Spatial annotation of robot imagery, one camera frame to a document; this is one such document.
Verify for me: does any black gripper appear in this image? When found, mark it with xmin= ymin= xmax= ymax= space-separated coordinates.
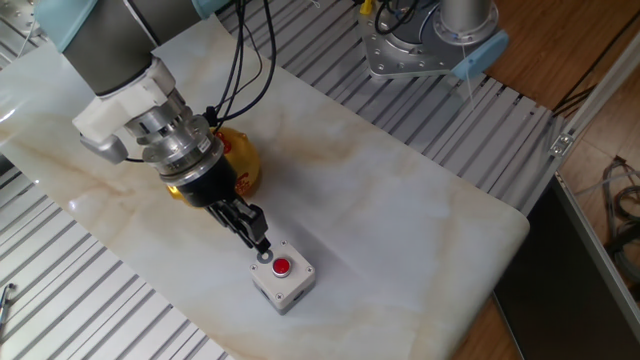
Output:
xmin=174 ymin=158 xmax=271 ymax=254

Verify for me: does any white red push-button box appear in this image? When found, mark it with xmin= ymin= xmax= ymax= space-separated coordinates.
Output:
xmin=248 ymin=239 xmax=317 ymax=316

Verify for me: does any golden piggy bank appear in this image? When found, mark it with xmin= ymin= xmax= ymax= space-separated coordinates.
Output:
xmin=167 ymin=126 xmax=262 ymax=209

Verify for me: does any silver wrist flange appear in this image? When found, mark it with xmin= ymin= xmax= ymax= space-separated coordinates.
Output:
xmin=124 ymin=89 xmax=226 ymax=189

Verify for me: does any white marble board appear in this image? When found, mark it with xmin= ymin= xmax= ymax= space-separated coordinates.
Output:
xmin=0 ymin=14 xmax=531 ymax=360

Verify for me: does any silver perforated plate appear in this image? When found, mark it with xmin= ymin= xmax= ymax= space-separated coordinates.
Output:
xmin=0 ymin=0 xmax=39 ymax=39

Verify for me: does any dark cabinet panel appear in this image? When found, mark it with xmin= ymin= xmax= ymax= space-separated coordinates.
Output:
xmin=492 ymin=174 xmax=640 ymax=360

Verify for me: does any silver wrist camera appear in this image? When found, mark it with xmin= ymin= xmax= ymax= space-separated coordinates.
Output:
xmin=78 ymin=133 xmax=130 ymax=165

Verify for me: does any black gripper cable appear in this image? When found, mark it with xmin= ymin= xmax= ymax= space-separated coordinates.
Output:
xmin=212 ymin=0 xmax=264 ymax=119

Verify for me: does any black camera cable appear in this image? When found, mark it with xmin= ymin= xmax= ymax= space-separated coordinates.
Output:
xmin=202 ymin=0 xmax=279 ymax=129

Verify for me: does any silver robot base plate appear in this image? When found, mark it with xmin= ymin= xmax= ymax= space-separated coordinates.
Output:
xmin=357 ymin=0 xmax=466 ymax=79

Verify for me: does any white cable tie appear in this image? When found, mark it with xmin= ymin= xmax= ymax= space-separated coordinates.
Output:
xmin=459 ymin=42 xmax=476 ymax=111

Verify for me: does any silver corner bracket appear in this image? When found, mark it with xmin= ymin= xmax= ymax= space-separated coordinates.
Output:
xmin=548 ymin=132 xmax=575 ymax=159

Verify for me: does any aluminium frame rail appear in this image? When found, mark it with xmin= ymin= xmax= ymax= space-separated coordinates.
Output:
xmin=547 ymin=29 xmax=640 ymax=159
xmin=553 ymin=172 xmax=640 ymax=324

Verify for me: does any grey floor cable bundle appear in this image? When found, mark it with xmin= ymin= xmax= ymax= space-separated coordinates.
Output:
xmin=602 ymin=154 xmax=640 ymax=286

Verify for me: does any black floor cable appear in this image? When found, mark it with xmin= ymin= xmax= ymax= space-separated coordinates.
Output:
xmin=552 ymin=9 xmax=640 ymax=114

